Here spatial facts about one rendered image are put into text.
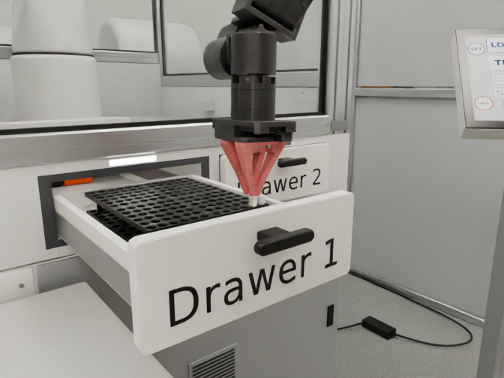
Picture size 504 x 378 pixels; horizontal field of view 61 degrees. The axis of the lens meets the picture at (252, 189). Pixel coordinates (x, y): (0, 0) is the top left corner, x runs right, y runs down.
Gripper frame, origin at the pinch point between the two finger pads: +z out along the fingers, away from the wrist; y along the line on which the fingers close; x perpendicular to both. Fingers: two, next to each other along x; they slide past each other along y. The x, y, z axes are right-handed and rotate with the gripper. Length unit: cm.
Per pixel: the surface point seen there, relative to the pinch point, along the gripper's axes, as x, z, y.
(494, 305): 91, 46, -5
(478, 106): 71, -11, -6
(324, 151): 36.7, -0.3, -22.6
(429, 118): 151, -3, -68
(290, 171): 26.5, 3.4, -22.3
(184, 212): -8.9, 2.5, -2.4
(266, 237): -7.5, 1.8, 12.7
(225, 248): -11.4, 2.6, 11.2
